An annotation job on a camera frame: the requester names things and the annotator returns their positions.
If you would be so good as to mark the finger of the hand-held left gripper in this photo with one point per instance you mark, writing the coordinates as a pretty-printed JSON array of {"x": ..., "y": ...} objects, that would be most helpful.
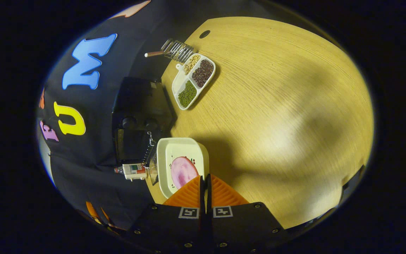
[
  {"x": 93, "y": 211},
  {"x": 106, "y": 217}
]

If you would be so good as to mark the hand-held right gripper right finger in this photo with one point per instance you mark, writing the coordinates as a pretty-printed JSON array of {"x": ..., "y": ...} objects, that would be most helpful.
[{"x": 245, "y": 225}]

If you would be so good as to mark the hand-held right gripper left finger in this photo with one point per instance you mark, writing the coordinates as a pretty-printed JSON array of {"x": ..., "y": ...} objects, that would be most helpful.
[{"x": 167, "y": 225}]

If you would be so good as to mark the pink ham slice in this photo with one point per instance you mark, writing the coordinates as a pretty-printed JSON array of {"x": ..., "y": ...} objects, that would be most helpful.
[{"x": 183, "y": 171}]

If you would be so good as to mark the white square dish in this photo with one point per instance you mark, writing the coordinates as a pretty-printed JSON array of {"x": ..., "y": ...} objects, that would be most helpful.
[{"x": 166, "y": 151}]

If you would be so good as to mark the black electric oven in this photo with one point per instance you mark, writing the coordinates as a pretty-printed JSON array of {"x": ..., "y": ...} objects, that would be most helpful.
[{"x": 139, "y": 102}]

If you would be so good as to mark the white kitchen appliance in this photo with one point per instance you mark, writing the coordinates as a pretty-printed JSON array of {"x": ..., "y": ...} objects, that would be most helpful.
[{"x": 129, "y": 177}]

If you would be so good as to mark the clear plastic bottle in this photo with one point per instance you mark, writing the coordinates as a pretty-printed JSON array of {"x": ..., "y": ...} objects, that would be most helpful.
[{"x": 137, "y": 171}]

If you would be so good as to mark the pile of green beans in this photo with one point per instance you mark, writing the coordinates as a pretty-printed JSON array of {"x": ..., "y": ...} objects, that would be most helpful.
[{"x": 187, "y": 94}]

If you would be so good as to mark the white divided dish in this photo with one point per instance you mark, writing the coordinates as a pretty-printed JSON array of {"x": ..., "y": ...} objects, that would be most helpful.
[{"x": 179, "y": 83}]

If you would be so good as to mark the pile of red beans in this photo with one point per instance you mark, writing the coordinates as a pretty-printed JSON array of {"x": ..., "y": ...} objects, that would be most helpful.
[{"x": 203, "y": 72}]

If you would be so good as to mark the pile of yellow soybeans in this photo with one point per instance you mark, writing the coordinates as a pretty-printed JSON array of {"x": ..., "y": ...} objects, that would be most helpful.
[{"x": 192, "y": 64}]

